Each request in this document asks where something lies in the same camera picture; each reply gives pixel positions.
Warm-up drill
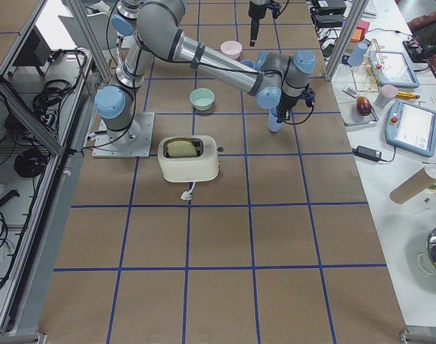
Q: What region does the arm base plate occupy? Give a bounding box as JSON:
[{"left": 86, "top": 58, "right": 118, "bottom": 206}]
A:
[{"left": 92, "top": 112, "right": 155, "bottom": 158}]

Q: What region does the remote control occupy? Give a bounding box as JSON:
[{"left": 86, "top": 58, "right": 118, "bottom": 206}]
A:
[{"left": 342, "top": 86, "right": 360, "bottom": 98}]

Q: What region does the blue cup on desk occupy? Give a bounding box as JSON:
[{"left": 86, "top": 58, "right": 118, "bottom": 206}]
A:
[{"left": 348, "top": 42, "right": 368, "bottom": 67}]

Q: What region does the pink bowl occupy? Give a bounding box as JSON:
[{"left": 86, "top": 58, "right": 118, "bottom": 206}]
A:
[{"left": 220, "top": 40, "right": 242, "bottom": 59}]

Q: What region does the bowl of foam blocks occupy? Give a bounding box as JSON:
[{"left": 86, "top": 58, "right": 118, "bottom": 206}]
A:
[{"left": 350, "top": 20, "right": 370, "bottom": 43}]

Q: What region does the bread slice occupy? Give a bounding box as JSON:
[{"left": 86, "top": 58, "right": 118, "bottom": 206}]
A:
[{"left": 166, "top": 140, "right": 197, "bottom": 158}]

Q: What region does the teach pendant tablet far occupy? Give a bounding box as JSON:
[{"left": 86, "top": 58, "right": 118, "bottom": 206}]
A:
[{"left": 369, "top": 51, "right": 420, "bottom": 88}]

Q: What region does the teach pendant tablet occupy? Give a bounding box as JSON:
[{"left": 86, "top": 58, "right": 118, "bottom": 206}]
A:
[
  {"left": 384, "top": 100, "right": 436, "bottom": 157},
  {"left": 369, "top": 51, "right": 420, "bottom": 88}
]

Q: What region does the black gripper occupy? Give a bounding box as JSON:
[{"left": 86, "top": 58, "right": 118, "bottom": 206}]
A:
[
  {"left": 248, "top": 0, "right": 281, "bottom": 47},
  {"left": 276, "top": 84, "right": 316, "bottom": 123}
]

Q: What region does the white toaster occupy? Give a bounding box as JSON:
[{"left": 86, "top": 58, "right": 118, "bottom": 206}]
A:
[{"left": 158, "top": 135, "right": 219, "bottom": 183}]

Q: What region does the green bowl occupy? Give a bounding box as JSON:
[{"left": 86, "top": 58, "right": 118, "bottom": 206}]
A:
[{"left": 189, "top": 88, "right": 215, "bottom": 111}]

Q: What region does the toaster plug cable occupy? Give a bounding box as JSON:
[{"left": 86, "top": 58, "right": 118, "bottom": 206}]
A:
[{"left": 180, "top": 181, "right": 196, "bottom": 201}]

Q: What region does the teach pendant tablet near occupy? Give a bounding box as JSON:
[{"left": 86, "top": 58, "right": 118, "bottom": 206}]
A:
[{"left": 384, "top": 100, "right": 436, "bottom": 157}]

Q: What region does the black power adapter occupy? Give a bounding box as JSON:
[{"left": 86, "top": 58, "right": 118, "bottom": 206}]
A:
[{"left": 311, "top": 0, "right": 346, "bottom": 16}]

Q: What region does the aluminium frame post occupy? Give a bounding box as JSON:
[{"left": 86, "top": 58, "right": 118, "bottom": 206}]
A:
[{"left": 324, "top": 0, "right": 368, "bottom": 81}]

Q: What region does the mango fruit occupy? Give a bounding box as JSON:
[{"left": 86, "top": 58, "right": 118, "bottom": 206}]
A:
[{"left": 356, "top": 96, "right": 372, "bottom": 116}]

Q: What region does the blue cup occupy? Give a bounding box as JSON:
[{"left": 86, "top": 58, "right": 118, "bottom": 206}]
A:
[
  {"left": 240, "top": 59, "right": 255, "bottom": 69},
  {"left": 267, "top": 107, "right": 283, "bottom": 133},
  {"left": 348, "top": 42, "right": 368, "bottom": 67}
]

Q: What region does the small black adapter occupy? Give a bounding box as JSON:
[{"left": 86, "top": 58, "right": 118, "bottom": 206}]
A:
[{"left": 352, "top": 145, "right": 382, "bottom": 162}]

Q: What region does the cardboard tube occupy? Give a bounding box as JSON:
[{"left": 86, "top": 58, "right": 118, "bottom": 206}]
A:
[{"left": 389, "top": 163, "right": 436, "bottom": 204}]

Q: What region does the gold wire rack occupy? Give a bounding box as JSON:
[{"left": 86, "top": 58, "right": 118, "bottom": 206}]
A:
[{"left": 351, "top": 39, "right": 384, "bottom": 92}]

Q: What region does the white tray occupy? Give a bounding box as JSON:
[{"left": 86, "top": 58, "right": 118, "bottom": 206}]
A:
[{"left": 338, "top": 100, "right": 380, "bottom": 127}]

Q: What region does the pink cup on desk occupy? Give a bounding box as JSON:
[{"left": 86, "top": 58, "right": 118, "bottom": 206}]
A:
[{"left": 374, "top": 85, "right": 399, "bottom": 108}]

